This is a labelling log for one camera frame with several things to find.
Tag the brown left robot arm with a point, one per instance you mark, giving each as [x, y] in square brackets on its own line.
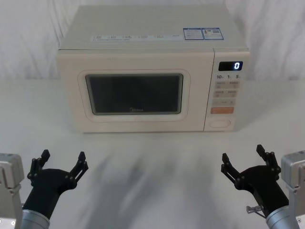
[9, 171]

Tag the white curtain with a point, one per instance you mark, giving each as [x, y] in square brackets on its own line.
[31, 38]

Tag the white table cloth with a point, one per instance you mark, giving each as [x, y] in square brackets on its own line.
[152, 181]

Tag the blue-edged label sticker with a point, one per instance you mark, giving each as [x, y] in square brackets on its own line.
[203, 33]

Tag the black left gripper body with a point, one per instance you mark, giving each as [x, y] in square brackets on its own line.
[46, 183]

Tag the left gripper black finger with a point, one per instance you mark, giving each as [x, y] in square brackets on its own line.
[35, 165]
[79, 167]

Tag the cream microwave oven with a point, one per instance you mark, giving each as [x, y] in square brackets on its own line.
[143, 59]

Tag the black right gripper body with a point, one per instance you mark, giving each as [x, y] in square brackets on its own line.
[264, 186]

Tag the long white label strip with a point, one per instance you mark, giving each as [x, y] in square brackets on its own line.
[133, 37]

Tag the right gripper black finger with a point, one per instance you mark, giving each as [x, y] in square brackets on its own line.
[230, 168]
[270, 159]

